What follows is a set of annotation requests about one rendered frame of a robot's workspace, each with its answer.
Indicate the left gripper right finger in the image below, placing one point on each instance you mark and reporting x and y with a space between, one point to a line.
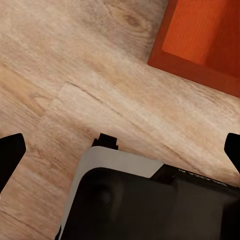
232 149

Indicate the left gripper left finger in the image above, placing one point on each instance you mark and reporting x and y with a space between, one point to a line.
12 149

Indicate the storage box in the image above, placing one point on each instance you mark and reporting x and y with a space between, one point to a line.
199 40

